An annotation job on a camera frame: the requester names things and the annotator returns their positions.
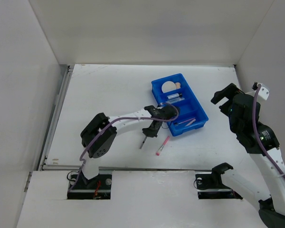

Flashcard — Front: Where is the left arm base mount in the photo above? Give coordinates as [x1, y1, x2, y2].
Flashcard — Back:
[66, 171, 113, 200]

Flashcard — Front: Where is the black tip eyebrow brush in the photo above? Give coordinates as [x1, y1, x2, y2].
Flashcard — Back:
[174, 118, 195, 125]

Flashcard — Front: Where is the blue compartment tray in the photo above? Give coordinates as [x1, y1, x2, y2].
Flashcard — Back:
[151, 73, 209, 136]

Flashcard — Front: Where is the clear plastic bottle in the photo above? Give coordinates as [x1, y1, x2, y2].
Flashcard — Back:
[164, 97, 184, 104]

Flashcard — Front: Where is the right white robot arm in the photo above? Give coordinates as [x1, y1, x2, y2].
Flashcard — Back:
[210, 83, 285, 228]

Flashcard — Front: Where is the clear vial black cap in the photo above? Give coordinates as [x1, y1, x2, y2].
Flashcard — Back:
[167, 93, 182, 100]

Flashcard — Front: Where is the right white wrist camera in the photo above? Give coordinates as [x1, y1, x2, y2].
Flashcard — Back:
[252, 82, 270, 103]

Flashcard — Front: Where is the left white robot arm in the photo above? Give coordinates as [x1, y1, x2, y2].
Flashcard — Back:
[79, 103, 180, 189]

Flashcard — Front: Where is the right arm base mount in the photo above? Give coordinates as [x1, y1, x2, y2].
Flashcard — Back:
[193, 172, 243, 200]

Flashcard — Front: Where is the cream round powder puff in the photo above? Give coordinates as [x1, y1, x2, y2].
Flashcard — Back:
[161, 81, 177, 93]

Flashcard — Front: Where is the pink lip pencil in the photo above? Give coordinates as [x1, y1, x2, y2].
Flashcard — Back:
[185, 119, 196, 126]

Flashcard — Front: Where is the left metal rail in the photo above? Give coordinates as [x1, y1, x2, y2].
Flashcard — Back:
[34, 65, 75, 171]

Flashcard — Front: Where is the grey handle makeup brush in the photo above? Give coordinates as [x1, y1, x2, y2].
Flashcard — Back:
[139, 136, 148, 149]

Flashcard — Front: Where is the beige makeup sponge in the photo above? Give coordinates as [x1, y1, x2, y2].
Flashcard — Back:
[175, 82, 181, 89]

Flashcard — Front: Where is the pink handle makeup brush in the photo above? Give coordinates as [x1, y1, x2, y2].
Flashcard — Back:
[155, 136, 170, 156]

